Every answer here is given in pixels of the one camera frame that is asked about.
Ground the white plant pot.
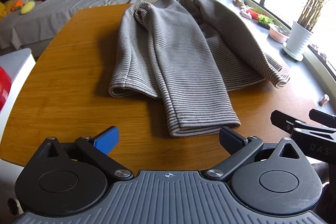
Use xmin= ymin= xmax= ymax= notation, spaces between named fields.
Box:
xmin=283 ymin=21 xmax=314 ymax=61

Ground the red glossy object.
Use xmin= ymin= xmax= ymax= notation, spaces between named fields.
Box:
xmin=0 ymin=66 xmax=12 ymax=111

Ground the green seedling tray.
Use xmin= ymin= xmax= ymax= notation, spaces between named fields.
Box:
xmin=258 ymin=14 xmax=275 ymax=29

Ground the sofa with grey sheet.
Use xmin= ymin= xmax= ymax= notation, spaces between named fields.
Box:
xmin=0 ymin=0 xmax=143 ymax=56

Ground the red pot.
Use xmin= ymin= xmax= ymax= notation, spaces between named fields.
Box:
xmin=247 ymin=7 xmax=260 ymax=20

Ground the yellow-green plush toy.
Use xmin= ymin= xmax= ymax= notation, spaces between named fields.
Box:
xmin=20 ymin=1 xmax=36 ymax=14

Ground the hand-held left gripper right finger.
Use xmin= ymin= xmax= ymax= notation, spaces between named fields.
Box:
xmin=206 ymin=126 xmax=305 ymax=182

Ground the grey striped sweater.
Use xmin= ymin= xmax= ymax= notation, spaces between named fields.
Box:
xmin=108 ymin=0 xmax=291 ymax=138

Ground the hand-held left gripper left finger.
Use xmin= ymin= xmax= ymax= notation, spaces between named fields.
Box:
xmin=39 ymin=126 xmax=134 ymax=182

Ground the pink bowl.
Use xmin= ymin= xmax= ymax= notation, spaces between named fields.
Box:
xmin=268 ymin=23 xmax=290 ymax=43

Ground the orange plush toy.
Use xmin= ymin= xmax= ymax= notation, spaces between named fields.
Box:
xmin=12 ymin=0 xmax=25 ymax=12

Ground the white side table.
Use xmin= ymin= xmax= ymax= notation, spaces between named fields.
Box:
xmin=0 ymin=48 xmax=36 ymax=224

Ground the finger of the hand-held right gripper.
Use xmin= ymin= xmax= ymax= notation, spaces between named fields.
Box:
xmin=271 ymin=110 xmax=310 ymax=135
xmin=309 ymin=109 xmax=336 ymax=126

